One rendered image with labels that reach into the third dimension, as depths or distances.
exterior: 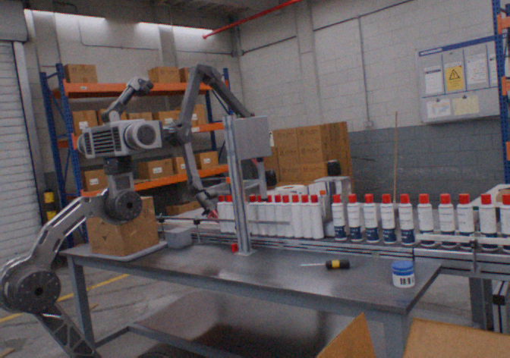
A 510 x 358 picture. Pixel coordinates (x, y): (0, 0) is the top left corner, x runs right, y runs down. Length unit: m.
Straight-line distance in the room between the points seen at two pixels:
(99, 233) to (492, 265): 1.85
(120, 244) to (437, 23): 5.24
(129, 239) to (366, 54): 5.27
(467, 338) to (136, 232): 1.90
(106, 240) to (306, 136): 3.77
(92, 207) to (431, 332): 1.72
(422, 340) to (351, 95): 6.38
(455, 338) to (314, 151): 5.02
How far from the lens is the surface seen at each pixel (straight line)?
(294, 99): 7.62
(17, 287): 1.92
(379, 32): 6.79
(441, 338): 0.69
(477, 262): 1.73
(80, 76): 5.80
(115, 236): 2.33
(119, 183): 2.11
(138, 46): 7.24
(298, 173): 5.80
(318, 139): 5.58
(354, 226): 1.87
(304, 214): 1.98
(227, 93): 2.22
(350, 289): 1.54
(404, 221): 1.78
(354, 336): 0.59
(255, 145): 1.97
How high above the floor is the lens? 1.41
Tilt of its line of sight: 5 degrees down
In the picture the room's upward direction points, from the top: 7 degrees counter-clockwise
